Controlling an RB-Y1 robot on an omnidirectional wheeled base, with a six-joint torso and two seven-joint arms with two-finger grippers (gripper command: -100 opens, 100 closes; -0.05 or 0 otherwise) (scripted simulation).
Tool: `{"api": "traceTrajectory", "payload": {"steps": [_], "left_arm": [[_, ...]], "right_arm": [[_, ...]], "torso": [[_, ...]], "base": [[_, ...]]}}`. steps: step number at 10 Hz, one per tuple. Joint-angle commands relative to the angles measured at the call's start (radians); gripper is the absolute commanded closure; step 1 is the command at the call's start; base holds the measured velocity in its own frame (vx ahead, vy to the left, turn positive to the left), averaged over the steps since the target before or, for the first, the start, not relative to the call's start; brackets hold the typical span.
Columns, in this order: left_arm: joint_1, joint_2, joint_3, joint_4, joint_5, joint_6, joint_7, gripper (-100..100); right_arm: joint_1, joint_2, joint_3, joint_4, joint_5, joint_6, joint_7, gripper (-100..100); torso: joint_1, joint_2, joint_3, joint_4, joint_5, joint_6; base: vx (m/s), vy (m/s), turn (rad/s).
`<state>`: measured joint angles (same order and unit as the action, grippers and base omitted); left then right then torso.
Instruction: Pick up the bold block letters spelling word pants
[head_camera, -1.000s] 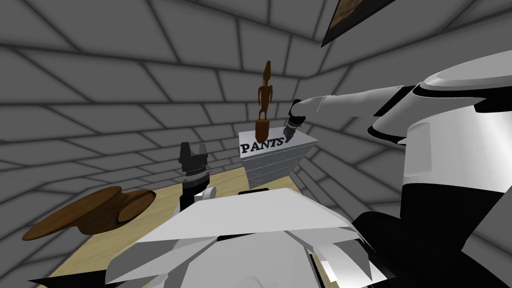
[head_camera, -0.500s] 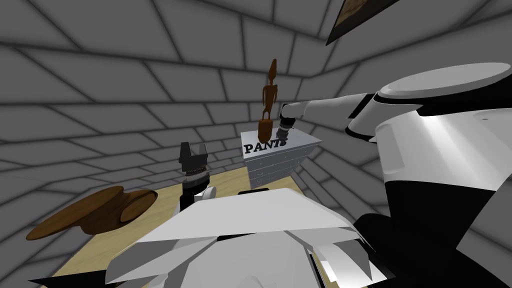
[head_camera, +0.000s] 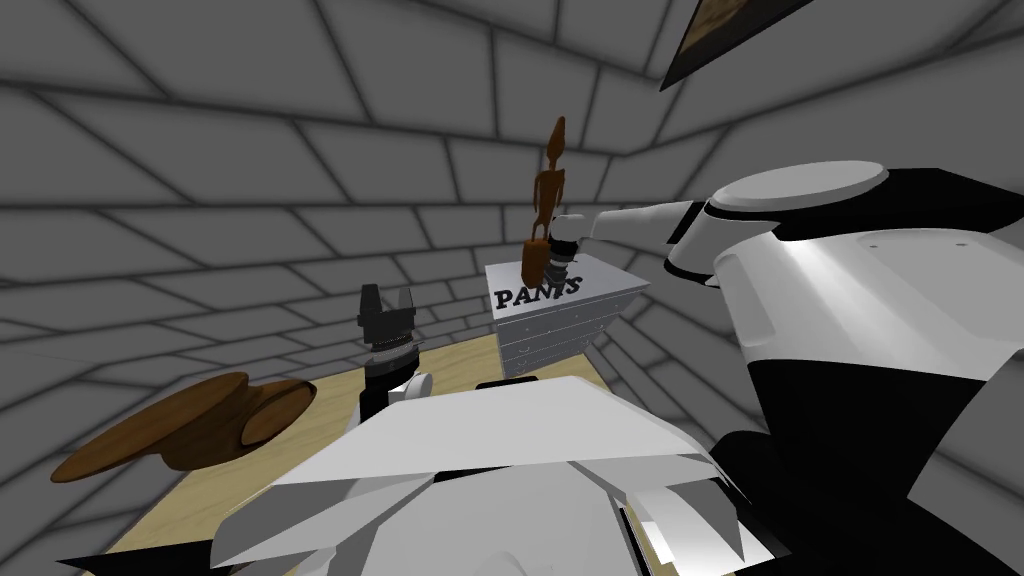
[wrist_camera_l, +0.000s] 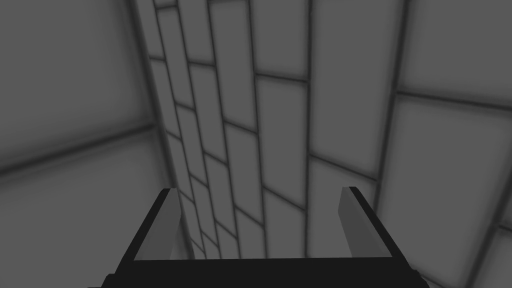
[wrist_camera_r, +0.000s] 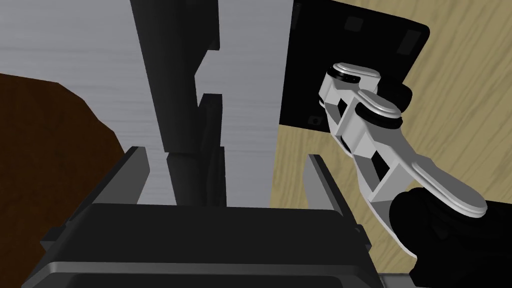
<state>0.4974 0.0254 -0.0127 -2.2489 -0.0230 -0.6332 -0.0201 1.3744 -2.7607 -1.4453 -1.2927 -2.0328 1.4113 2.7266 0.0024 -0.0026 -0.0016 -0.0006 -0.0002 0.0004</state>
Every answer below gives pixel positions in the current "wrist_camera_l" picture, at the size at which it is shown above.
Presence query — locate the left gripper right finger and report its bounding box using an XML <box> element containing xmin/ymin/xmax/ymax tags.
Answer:
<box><xmin>337</xmin><ymin>185</ymin><xmax>404</xmax><ymax>267</ymax></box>

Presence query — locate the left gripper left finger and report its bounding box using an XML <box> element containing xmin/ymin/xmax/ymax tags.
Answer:
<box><xmin>118</xmin><ymin>187</ymin><xmax>182</xmax><ymax>268</ymax></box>

